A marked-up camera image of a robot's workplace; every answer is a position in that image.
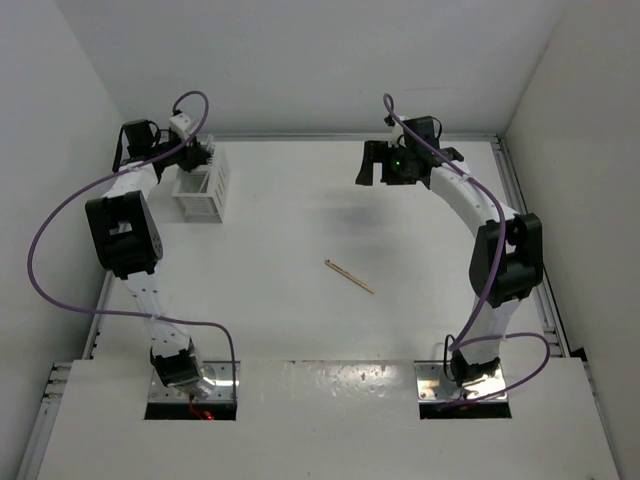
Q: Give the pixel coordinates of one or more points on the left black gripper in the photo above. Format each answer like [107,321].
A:
[192,154]

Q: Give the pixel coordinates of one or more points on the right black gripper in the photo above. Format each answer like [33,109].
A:
[377,151]

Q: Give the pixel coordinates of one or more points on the gold makeup pencil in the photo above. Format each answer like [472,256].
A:
[341,271]

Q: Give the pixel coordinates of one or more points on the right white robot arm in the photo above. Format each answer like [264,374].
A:
[507,257]

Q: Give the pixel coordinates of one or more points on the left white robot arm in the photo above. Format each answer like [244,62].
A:
[128,243]

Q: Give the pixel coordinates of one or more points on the white slotted organizer box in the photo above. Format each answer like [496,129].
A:
[201,194]

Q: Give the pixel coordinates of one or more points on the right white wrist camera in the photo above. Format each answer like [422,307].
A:
[396,138]

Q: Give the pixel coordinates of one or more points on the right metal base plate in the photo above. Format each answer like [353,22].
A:
[434,387]

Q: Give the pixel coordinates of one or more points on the metal base plate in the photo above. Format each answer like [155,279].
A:
[215,387]
[434,387]

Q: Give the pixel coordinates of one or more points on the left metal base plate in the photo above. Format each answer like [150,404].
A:
[215,387]

